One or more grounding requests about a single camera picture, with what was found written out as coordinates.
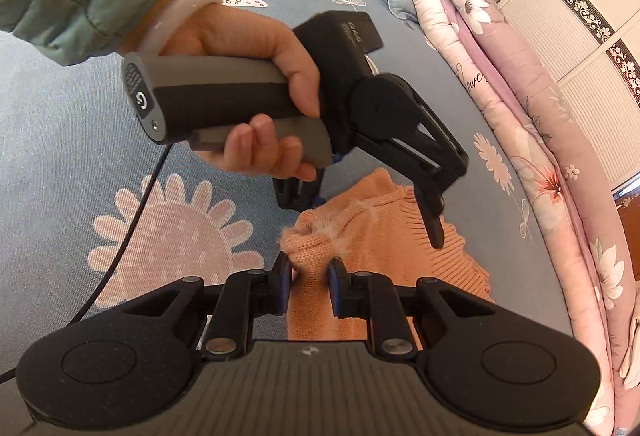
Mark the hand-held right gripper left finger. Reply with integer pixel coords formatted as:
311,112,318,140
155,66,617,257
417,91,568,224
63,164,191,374
122,252,293,362

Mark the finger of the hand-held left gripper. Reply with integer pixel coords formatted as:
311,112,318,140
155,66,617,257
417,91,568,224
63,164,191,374
359,75,471,251
274,151,331,212

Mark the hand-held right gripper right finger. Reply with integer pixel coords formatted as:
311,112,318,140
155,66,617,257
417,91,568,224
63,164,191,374
326,259,483,361

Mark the orange striped sweater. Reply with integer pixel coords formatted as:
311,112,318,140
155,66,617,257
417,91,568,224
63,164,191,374
280,167,496,347

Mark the person's left hand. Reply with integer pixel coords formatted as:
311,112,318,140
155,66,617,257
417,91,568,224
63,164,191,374
162,6,323,183

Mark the white wrist loop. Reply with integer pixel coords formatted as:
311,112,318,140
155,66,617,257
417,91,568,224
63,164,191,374
139,0,223,58

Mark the pink floral quilt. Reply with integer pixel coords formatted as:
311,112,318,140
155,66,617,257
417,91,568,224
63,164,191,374
397,0,640,436

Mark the white wardrobe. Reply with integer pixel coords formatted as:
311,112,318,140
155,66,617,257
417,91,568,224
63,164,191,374
492,0,640,197

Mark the white cloth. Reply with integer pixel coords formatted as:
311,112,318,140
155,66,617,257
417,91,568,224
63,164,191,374
617,313,640,389

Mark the black cable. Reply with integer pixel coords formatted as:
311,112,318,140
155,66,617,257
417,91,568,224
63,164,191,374
0,143,171,384

